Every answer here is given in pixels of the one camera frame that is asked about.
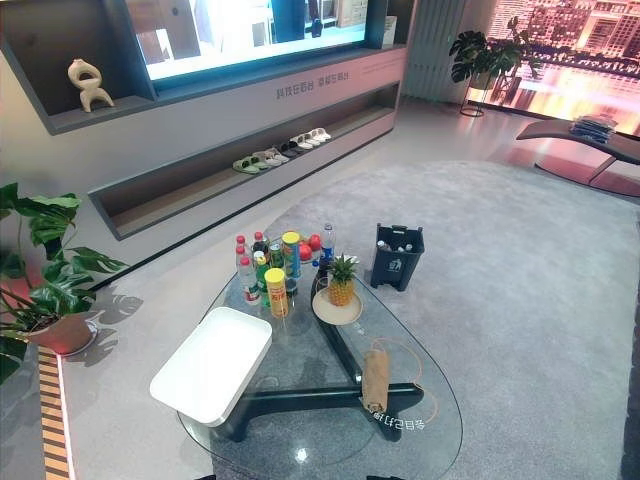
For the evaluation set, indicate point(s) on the beige slippers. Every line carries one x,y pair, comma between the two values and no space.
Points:
271,156

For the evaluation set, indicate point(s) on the large wall screen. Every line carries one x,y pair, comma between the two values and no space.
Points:
250,35

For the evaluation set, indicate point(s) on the round beige plate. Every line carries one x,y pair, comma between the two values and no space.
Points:
336,306

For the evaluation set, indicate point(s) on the dark blue trash bin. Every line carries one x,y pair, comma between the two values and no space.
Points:
397,259

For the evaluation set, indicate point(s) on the green slippers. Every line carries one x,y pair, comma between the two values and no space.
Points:
248,163

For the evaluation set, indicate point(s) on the clear red-capped water bottle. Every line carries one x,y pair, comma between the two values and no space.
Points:
241,242
248,282
241,261

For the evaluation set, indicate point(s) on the folded dark clothes stack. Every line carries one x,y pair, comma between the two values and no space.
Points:
593,127

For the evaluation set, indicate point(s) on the monstera plant in orange pot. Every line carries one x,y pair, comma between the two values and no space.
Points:
45,280

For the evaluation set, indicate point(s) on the rolled brown cloth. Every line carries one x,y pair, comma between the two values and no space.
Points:
375,377

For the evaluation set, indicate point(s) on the black table base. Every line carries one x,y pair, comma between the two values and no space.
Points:
330,380

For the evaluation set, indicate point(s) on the curved dark bench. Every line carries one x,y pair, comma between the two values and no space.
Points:
582,145

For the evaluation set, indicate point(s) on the green soda bottle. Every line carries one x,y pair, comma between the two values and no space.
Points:
262,280

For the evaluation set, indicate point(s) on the grey carpet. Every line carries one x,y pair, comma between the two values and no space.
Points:
450,320

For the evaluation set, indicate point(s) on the dark cola bottle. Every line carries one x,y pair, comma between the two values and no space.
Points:
327,247

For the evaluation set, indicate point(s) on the beige abstract sculpture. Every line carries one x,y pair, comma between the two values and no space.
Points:
89,86

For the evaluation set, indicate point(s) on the glass coffee table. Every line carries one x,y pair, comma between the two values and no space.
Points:
320,400

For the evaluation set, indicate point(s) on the green drink can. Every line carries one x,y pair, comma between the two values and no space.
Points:
275,254

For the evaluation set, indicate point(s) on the monstera plant on metal stand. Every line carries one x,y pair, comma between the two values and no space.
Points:
487,57

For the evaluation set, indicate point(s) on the white slippers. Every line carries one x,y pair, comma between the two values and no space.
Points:
312,137

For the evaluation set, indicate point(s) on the black slippers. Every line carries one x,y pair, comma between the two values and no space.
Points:
291,146

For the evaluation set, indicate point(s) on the grey wall shelf unit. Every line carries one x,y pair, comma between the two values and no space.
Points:
210,125

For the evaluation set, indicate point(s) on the city night wall display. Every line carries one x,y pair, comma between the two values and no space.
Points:
565,55

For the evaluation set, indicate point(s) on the white rectangular basket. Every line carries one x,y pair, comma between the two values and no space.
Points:
212,366

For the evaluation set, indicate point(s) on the dark red-capped drink bottle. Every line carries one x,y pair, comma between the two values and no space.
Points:
259,245

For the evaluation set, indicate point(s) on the red apple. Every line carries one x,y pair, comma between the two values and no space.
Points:
314,242

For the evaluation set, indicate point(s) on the pineapple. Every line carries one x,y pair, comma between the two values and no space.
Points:
342,282

